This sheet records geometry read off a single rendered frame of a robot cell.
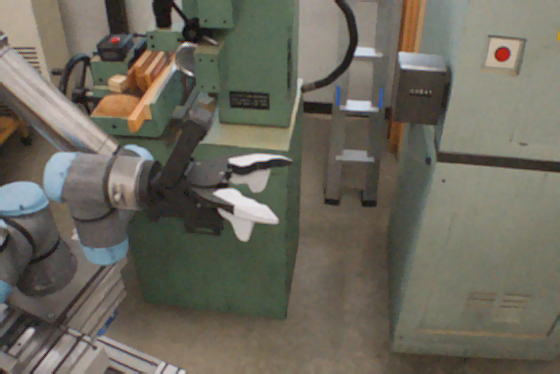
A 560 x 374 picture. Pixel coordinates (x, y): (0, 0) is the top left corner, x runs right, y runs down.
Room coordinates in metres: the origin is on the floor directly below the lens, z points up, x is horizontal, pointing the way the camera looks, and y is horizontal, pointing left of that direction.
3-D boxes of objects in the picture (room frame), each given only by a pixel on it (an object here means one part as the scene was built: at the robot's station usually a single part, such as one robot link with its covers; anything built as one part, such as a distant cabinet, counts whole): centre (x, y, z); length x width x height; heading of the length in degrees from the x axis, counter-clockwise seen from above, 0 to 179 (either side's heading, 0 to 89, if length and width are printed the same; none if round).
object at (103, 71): (1.58, 0.54, 0.92); 0.15 x 0.13 x 0.09; 172
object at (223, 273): (1.50, 0.23, 0.36); 0.58 x 0.45 x 0.71; 82
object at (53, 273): (0.76, 0.53, 0.87); 0.15 x 0.15 x 0.10
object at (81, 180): (0.59, 0.28, 1.21); 0.11 x 0.08 x 0.09; 82
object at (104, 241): (0.61, 0.28, 1.12); 0.11 x 0.08 x 0.11; 172
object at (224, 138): (1.50, 0.23, 0.76); 0.57 x 0.45 x 0.09; 82
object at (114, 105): (1.32, 0.47, 0.92); 0.14 x 0.09 x 0.04; 82
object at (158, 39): (1.51, 0.33, 1.03); 0.14 x 0.07 x 0.09; 82
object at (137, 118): (1.46, 0.36, 0.92); 0.54 x 0.02 x 0.04; 172
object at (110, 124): (1.57, 0.45, 0.87); 0.61 x 0.30 x 0.06; 172
